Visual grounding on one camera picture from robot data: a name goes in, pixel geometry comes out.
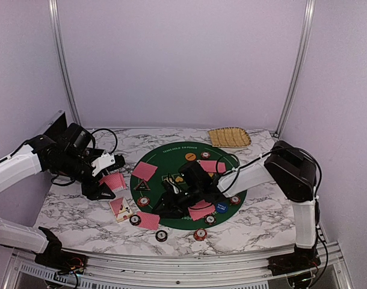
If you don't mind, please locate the brown poker chip stack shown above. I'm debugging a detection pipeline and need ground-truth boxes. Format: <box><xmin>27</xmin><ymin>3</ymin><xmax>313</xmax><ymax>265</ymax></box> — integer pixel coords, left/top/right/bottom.
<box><xmin>155</xmin><ymin>230</ymin><xmax>168</xmax><ymax>242</ymax></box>

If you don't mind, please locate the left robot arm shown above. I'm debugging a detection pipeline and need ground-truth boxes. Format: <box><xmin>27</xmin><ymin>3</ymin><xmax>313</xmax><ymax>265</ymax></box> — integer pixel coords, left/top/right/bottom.
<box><xmin>0</xmin><ymin>135</ymin><xmax>116</xmax><ymax>268</ymax></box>

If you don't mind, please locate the right aluminium frame post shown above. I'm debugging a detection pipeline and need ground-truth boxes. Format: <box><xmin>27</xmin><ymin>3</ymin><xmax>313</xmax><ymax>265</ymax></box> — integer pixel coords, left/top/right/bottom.
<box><xmin>275</xmin><ymin>0</ymin><xmax>316</xmax><ymax>137</ymax></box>

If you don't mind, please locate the aluminium frame post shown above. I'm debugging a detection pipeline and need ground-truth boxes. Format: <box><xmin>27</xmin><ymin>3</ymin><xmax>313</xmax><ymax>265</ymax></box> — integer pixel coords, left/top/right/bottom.
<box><xmin>48</xmin><ymin>0</ymin><xmax>82</xmax><ymax>125</ymax></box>
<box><xmin>275</xmin><ymin>0</ymin><xmax>316</xmax><ymax>137</ymax></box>

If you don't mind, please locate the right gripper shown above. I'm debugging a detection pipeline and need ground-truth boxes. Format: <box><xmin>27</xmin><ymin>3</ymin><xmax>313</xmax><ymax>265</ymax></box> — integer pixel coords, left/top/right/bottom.
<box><xmin>151</xmin><ymin>184</ymin><xmax>203</xmax><ymax>219</ymax></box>

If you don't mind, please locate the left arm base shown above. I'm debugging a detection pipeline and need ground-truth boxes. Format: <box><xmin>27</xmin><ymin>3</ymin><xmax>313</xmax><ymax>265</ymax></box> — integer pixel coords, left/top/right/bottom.
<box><xmin>34</xmin><ymin>250</ymin><xmax>87</xmax><ymax>275</ymax></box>

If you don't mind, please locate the orange chip stack top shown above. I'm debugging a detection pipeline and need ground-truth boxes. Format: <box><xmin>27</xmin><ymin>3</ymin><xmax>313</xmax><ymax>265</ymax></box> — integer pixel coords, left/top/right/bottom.
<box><xmin>201</xmin><ymin>151</ymin><xmax>211</xmax><ymax>160</ymax></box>

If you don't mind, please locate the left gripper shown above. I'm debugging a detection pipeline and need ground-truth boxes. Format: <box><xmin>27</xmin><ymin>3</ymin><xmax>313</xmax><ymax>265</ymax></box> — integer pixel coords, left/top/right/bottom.
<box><xmin>54</xmin><ymin>151</ymin><xmax>115</xmax><ymax>200</ymax></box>

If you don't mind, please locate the left aluminium frame post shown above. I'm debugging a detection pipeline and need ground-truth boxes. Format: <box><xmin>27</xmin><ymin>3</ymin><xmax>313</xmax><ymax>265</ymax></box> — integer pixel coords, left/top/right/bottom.
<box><xmin>48</xmin><ymin>0</ymin><xmax>82</xmax><ymax>125</ymax></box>

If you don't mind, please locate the single red playing card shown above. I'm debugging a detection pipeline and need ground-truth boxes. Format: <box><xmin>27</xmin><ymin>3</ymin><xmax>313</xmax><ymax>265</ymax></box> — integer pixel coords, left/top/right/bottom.
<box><xmin>132</xmin><ymin>161</ymin><xmax>158</xmax><ymax>181</ymax></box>

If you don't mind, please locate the woven bamboo tray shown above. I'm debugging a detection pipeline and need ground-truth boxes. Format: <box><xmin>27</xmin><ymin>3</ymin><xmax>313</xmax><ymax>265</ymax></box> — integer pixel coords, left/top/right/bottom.
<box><xmin>208</xmin><ymin>127</ymin><xmax>251</xmax><ymax>148</ymax></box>

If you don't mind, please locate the orange poker chip stack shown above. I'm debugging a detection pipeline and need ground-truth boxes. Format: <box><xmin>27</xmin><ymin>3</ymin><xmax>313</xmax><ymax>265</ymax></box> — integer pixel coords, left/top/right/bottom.
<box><xmin>193</xmin><ymin>228</ymin><xmax>207</xmax><ymax>241</ymax></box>

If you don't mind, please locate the front aluminium rail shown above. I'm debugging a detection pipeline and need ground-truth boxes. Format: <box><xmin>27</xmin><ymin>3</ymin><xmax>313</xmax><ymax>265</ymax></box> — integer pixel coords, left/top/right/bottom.
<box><xmin>1</xmin><ymin>242</ymin><xmax>353</xmax><ymax>288</ymax></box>

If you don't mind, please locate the triangular all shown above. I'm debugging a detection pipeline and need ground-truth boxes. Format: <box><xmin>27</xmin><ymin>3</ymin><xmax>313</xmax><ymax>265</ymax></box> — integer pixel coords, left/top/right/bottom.
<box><xmin>134</xmin><ymin>179</ymin><xmax>150</xmax><ymax>191</ymax></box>

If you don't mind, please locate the red playing card deck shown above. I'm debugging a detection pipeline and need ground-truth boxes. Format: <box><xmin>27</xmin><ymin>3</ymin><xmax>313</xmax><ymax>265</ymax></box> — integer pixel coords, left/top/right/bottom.
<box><xmin>99</xmin><ymin>172</ymin><xmax>126</xmax><ymax>192</ymax></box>

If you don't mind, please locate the round green poker mat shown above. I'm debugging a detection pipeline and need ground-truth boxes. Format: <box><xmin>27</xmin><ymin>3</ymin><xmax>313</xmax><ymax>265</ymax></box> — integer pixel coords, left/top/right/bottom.
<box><xmin>130</xmin><ymin>141</ymin><xmax>247</xmax><ymax>231</ymax></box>

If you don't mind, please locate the gold card deck box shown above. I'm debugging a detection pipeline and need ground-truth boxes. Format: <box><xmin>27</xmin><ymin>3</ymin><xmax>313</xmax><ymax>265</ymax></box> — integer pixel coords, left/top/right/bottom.
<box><xmin>109</xmin><ymin>197</ymin><xmax>134</xmax><ymax>223</ymax></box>

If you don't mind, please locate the blue small blind button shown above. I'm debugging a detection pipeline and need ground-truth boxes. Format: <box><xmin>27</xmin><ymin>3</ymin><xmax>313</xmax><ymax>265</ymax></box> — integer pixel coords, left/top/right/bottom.
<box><xmin>215</xmin><ymin>202</ymin><xmax>229</xmax><ymax>214</ymax></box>

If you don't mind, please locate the orange big blind button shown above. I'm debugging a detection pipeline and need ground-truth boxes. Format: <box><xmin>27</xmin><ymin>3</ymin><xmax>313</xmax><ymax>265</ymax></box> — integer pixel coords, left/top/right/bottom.
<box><xmin>185</xmin><ymin>152</ymin><xmax>197</xmax><ymax>161</ymax></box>

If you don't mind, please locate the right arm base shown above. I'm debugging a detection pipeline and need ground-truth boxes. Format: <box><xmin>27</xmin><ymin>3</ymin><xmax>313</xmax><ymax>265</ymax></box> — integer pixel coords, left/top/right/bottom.
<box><xmin>267</xmin><ymin>247</ymin><xmax>321</xmax><ymax>276</ymax></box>

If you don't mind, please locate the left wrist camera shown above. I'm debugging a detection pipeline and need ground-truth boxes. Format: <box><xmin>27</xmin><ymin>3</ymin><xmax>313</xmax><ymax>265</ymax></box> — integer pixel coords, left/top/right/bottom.
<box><xmin>91</xmin><ymin>154</ymin><xmax>125</xmax><ymax>176</ymax></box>

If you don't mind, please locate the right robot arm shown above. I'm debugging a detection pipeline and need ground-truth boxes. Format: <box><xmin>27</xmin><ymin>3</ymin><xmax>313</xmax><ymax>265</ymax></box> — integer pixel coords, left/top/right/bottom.
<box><xmin>152</xmin><ymin>141</ymin><xmax>321</xmax><ymax>270</ymax></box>

